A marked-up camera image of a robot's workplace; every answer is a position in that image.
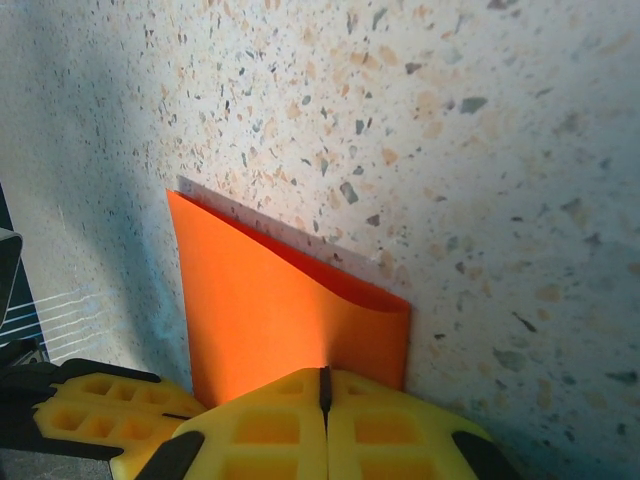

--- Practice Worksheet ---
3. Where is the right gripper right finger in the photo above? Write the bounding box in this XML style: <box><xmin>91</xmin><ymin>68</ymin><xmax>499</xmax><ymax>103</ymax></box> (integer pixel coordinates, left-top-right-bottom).
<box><xmin>327</xmin><ymin>366</ymin><xmax>524</xmax><ymax>480</ymax></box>

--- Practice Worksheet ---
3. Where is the orange square paper sheet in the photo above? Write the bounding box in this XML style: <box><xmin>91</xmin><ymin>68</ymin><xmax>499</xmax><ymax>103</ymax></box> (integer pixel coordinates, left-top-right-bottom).
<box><xmin>166</xmin><ymin>188</ymin><xmax>412</xmax><ymax>406</ymax></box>

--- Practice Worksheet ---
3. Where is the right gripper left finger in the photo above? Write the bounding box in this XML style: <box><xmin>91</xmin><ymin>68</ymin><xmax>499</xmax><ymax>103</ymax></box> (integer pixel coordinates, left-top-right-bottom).
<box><xmin>110</xmin><ymin>366</ymin><xmax>330</xmax><ymax>480</ymax></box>

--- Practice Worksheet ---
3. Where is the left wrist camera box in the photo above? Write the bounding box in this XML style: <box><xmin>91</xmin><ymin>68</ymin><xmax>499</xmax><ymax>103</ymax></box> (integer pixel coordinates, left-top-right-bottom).
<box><xmin>0</xmin><ymin>227</ymin><xmax>25</xmax><ymax>314</ymax></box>

